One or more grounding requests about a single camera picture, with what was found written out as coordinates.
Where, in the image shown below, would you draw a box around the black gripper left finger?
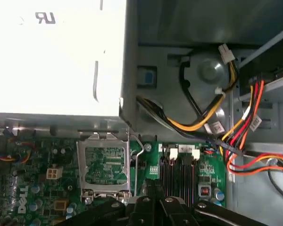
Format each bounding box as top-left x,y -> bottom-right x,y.
65,178 -> 160,226

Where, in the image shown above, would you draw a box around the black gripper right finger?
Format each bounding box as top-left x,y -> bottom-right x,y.
155,180 -> 270,226

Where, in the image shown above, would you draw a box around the wire locking lever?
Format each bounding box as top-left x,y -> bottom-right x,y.
128,133 -> 146,197

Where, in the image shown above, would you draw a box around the metal socket cover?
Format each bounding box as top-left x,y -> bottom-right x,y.
76,132 -> 133,197

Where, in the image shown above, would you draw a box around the RAM slot white clips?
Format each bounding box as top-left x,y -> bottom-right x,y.
168,147 -> 179,198
191,148 -> 201,202

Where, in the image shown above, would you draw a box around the RAM slot black clips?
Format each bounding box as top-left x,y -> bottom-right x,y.
160,157 -> 169,198
181,158 -> 191,201

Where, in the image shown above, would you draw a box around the beige four pin socket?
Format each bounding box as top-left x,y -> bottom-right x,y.
46,166 -> 63,181

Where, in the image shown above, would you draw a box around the green motherboard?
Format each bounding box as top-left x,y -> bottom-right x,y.
0,136 -> 227,226

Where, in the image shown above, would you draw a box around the black PC case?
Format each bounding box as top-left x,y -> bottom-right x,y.
0,0 -> 283,226

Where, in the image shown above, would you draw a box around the grey metal drive cage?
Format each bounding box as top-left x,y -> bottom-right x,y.
238,22 -> 283,156

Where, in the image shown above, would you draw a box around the grey power supply unit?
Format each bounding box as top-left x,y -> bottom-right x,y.
0,0 -> 139,133

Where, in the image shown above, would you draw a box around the yellow black power wires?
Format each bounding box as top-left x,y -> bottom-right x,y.
136,43 -> 239,142

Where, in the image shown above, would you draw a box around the orange red power wires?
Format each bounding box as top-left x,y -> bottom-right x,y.
220,73 -> 283,183

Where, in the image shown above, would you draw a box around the red fan wire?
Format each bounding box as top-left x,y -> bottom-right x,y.
0,137 -> 36,163

